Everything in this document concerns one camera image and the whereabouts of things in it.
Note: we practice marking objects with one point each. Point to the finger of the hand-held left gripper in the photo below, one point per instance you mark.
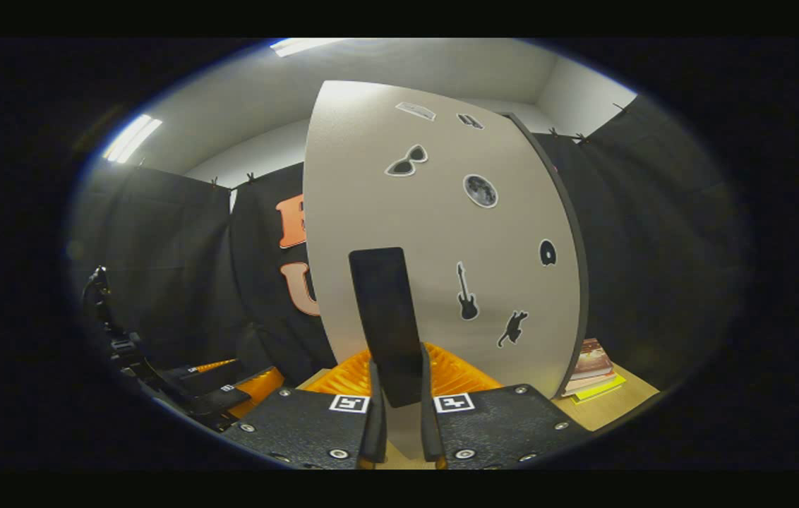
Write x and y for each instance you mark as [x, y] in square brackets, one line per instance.
[244, 395]
[202, 370]

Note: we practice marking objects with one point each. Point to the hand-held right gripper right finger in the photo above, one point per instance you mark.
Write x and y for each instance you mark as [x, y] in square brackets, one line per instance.
[505, 423]

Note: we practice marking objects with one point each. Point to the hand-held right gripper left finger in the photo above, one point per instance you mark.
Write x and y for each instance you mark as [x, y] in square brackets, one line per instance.
[301, 423]

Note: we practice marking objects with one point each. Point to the white cabinet door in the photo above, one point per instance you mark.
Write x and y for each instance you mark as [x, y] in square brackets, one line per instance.
[385, 197]

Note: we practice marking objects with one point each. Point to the black backdrop cloth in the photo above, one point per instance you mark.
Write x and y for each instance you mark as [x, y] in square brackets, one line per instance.
[159, 282]

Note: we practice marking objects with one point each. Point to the yellow book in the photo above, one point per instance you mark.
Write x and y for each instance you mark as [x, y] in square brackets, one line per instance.
[601, 391]

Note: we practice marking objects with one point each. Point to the brown cover book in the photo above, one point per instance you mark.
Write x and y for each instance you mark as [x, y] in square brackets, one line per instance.
[590, 363]

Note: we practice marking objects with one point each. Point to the ceiling light panel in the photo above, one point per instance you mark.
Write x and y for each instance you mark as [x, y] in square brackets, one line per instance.
[131, 138]
[301, 46]

